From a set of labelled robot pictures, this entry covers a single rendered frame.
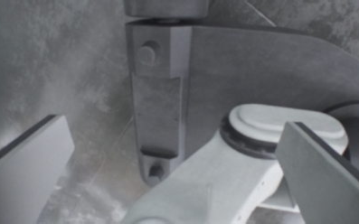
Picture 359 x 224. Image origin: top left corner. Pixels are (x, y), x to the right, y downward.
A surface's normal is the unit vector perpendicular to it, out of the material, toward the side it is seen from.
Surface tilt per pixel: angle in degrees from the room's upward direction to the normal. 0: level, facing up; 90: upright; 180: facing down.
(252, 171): 90
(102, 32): 0
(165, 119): 0
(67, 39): 0
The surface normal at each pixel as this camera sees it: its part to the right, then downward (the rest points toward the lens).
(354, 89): -0.21, 0.49
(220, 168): 0.03, -0.86
